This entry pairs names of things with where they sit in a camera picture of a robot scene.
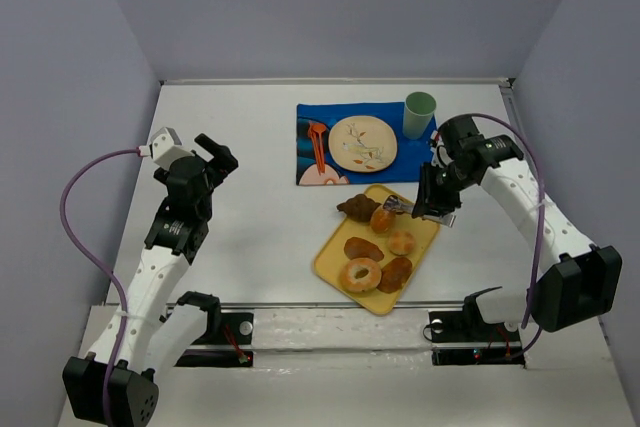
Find silver metal tongs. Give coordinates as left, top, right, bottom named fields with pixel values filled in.
left=382, top=195, right=456, bottom=228

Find sesame glazed bun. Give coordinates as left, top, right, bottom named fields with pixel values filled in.
left=369, top=206, right=396, bottom=234

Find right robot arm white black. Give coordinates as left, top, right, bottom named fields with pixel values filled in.
left=411, top=114, right=622, bottom=332

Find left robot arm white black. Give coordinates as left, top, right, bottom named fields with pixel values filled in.
left=62, top=128, right=238, bottom=426

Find light round bread roll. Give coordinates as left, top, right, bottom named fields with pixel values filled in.
left=387, top=230, right=416, bottom=256

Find brown oval bread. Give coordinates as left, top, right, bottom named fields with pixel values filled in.
left=343, top=237, right=384, bottom=262

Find green plastic cup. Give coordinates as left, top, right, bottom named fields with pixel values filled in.
left=402, top=92, right=437, bottom=140

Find dark chocolate croissant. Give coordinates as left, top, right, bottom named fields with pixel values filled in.
left=336, top=194, right=381, bottom=223

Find yellow plastic tray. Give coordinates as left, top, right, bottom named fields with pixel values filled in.
left=312, top=214, right=440, bottom=316

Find beige ceramic plate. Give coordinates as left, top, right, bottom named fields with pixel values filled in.
left=328, top=115, right=398, bottom=173

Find orange plastic fork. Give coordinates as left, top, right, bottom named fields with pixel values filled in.
left=307, top=122, right=327, bottom=174

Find brown glazed pastry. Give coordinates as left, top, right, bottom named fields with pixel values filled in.
left=377, top=257, right=413, bottom=294

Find blue patterned placemat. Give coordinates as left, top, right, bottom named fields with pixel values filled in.
left=296, top=101, right=437, bottom=186

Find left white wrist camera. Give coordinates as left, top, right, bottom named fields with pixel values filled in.
left=148, top=127, right=194, bottom=170

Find sugared ring donut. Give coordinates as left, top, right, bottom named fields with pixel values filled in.
left=339, top=257, right=382, bottom=294

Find aluminium front rail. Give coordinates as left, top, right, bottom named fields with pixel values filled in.
left=221, top=300, right=463, bottom=311

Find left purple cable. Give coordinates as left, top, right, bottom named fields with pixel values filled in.
left=59, top=146, right=152, bottom=427

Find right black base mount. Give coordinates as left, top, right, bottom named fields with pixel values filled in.
left=422, top=310, right=526, bottom=366

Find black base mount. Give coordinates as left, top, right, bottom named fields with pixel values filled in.
left=422, top=310, right=526, bottom=366
left=175, top=311, right=254, bottom=369

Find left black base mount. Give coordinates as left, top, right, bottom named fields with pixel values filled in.
left=175, top=311, right=254, bottom=369

